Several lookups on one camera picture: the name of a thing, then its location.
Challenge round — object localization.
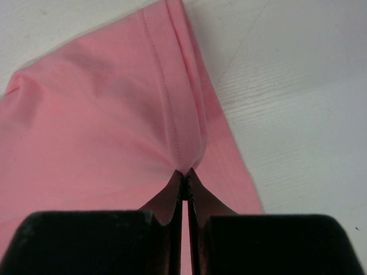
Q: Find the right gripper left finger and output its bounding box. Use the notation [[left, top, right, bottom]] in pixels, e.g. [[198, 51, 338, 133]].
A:
[[1, 172, 184, 274]]

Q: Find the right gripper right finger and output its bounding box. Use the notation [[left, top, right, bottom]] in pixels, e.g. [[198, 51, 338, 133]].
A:
[[186, 170, 364, 274]]

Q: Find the pink t shirt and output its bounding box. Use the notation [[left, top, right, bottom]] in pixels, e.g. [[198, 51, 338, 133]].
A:
[[1, 1, 263, 274]]

